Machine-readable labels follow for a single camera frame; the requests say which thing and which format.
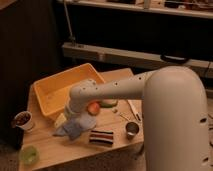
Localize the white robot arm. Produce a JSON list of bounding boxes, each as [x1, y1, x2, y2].
[[66, 66, 211, 171]]

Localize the yellow sponge block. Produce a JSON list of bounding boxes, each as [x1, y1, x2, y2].
[[54, 113, 66, 128]]

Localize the white cup with brown contents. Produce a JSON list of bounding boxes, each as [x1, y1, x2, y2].
[[14, 111, 35, 131]]

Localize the metal cup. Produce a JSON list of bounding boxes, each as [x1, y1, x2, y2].
[[125, 122, 140, 140]]

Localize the grey blue cloth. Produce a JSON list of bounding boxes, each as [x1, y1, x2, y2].
[[53, 114, 96, 141]]

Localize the orange toy fruit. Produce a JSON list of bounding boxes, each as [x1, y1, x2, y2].
[[87, 102, 100, 116]]

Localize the yellow plastic bin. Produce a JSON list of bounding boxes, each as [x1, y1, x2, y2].
[[34, 63, 104, 120]]

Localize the green toy vegetable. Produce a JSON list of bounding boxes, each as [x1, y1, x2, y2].
[[100, 99, 118, 108]]

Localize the wooden table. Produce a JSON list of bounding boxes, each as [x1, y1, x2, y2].
[[17, 67, 145, 171]]

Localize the white utensil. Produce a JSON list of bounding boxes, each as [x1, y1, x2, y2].
[[127, 100, 142, 122]]

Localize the grey metal shelf rail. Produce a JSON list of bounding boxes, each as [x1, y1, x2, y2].
[[62, 42, 213, 79]]

